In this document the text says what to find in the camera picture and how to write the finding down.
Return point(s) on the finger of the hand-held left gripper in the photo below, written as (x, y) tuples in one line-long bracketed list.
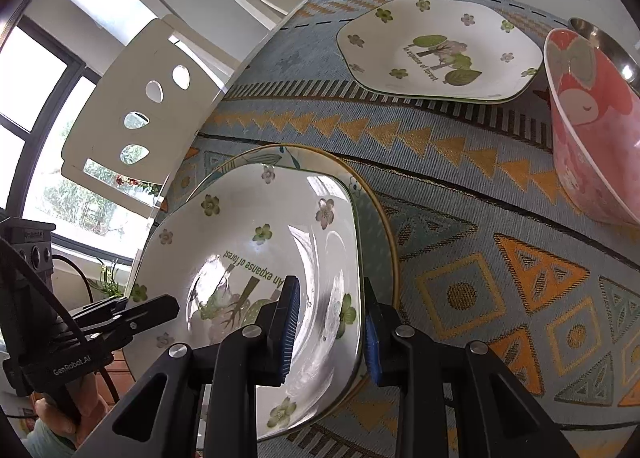
[(150, 313), (100, 310)]

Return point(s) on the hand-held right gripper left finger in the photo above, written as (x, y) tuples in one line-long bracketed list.
[(290, 328)]

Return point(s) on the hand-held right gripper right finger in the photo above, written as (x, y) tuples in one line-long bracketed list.
[(372, 348)]

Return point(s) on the white floral square plate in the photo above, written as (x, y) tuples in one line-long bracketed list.
[(300, 218), (390, 52)]

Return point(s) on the large stainless steel bowl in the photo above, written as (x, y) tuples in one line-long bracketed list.
[(600, 40)]

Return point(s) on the person's left hand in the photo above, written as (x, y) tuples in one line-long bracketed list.
[(50, 415)]

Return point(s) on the green potted plant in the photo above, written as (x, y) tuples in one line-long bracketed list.
[(107, 280)]

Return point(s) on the round gold-rimmed patterned plate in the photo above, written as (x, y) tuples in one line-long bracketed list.
[(372, 228)]

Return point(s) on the blue patterned woven table mat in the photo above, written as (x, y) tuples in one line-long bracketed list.
[(450, 188)]

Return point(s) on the black-framed window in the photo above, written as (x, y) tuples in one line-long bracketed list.
[(45, 67)]

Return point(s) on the pink fox bowl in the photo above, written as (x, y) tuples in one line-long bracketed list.
[(590, 137)]

